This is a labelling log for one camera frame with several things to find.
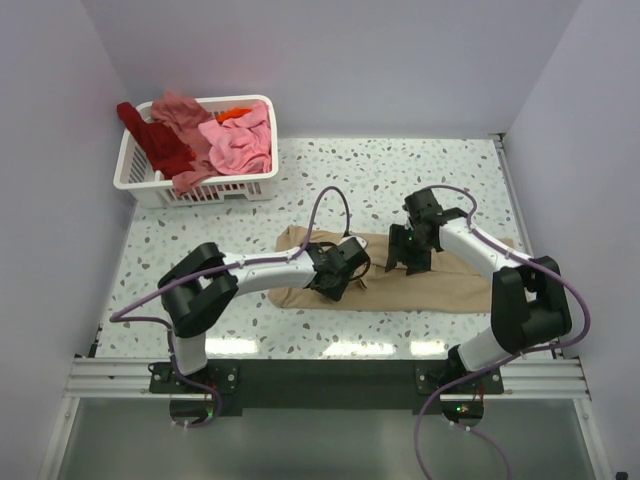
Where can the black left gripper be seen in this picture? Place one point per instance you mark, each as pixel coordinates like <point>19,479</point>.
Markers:
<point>335,293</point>

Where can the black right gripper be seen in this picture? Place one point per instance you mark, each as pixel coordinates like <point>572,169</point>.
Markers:
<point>397,252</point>

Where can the beige t shirt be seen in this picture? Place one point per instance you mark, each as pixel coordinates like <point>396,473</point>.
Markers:
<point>452,286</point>

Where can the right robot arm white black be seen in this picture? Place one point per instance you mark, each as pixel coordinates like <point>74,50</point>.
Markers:
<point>528,305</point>

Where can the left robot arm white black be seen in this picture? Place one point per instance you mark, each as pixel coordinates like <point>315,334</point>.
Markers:
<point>197,291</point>

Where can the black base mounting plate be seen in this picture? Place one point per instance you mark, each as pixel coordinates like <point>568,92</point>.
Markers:
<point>228,387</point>

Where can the pink t shirt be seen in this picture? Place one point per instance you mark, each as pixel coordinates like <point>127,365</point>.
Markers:
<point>241,146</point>

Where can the orange t shirt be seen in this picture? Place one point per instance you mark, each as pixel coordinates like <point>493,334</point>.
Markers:
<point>234,113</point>

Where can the dark red t shirt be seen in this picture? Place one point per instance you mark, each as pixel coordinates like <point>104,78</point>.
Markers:
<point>163,148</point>

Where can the dusty rose t shirt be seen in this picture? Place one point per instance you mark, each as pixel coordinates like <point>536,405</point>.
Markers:
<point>183,115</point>

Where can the white plastic laundry basket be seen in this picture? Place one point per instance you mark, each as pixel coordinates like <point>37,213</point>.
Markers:
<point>135,175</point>

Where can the aluminium frame rail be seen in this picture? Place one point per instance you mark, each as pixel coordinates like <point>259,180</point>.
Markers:
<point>524,379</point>

